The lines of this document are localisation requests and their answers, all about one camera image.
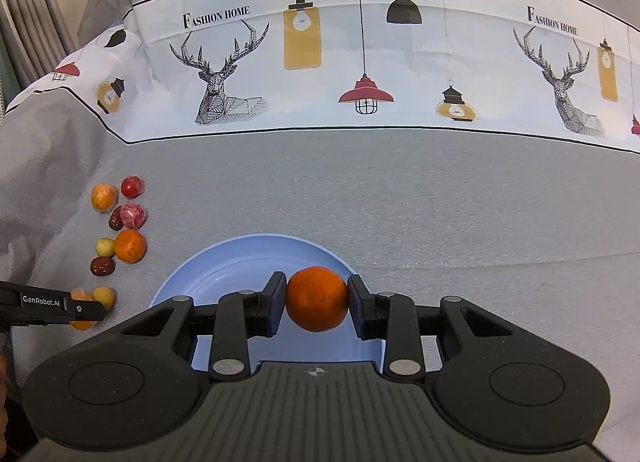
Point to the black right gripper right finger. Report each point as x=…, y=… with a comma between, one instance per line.
x=456, y=325

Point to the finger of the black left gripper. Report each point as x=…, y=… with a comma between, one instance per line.
x=23, y=306

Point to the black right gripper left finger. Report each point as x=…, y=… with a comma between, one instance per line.
x=175, y=325

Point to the orange tangerine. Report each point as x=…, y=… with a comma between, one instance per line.
x=82, y=295
x=130, y=246
x=316, y=299

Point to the small yellow fruit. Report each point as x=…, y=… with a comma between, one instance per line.
x=105, y=247
x=105, y=295

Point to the dark red jujube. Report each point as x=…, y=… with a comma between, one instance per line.
x=115, y=219
x=102, y=266

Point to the orange fruit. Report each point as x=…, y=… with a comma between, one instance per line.
x=104, y=197

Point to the pink candy ball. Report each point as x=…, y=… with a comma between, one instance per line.
x=133, y=215

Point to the red cherry tomato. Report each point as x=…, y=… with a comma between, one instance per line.
x=132, y=187

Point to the person's left hand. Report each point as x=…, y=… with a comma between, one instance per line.
x=3, y=415

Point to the light blue plate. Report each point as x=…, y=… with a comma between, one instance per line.
x=247, y=263

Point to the grey curtain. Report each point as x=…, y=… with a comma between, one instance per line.
x=34, y=39

